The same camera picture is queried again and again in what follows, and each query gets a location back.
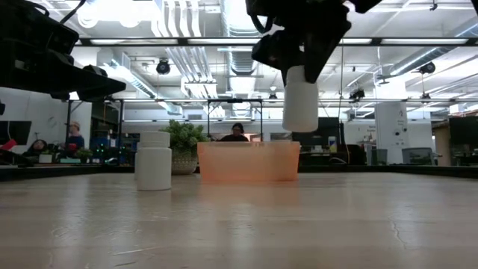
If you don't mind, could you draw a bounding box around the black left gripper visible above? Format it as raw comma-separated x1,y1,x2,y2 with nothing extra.
0,0,127,102

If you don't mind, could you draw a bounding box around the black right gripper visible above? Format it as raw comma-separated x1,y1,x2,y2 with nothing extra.
245,0,353,85

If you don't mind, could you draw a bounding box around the translucent orange plastic basket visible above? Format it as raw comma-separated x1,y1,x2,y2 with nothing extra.
196,140,301,184

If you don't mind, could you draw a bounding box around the black metal rack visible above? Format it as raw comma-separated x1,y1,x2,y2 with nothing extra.
66,98,125,165

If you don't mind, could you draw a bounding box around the person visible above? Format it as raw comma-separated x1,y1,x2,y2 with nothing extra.
65,121,86,152
22,138,49,158
219,122,250,143

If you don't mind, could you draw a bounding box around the small green desk plant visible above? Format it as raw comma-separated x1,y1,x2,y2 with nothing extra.
75,147,93,164

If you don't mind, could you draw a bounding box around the green potted plant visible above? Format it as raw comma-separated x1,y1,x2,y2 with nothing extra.
159,119,210,176

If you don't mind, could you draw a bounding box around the red object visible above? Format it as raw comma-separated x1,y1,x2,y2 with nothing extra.
0,138,19,152

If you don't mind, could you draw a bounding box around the white pillar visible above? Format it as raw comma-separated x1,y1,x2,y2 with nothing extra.
374,101,410,166

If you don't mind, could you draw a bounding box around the grey office chair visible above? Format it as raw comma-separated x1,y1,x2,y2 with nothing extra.
401,147,435,167

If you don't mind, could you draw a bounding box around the thin hanging cable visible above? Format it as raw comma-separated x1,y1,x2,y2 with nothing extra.
338,40,345,120

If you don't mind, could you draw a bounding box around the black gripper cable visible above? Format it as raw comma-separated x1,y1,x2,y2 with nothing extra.
58,0,86,24

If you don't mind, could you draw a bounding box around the silver ventilation duct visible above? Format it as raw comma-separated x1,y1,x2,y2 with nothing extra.
218,0,262,75

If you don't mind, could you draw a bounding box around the black background rig frame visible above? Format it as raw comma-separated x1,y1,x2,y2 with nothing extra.
206,98,264,142

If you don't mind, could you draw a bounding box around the black overhead frame bar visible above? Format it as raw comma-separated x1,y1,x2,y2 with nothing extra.
72,37,478,47

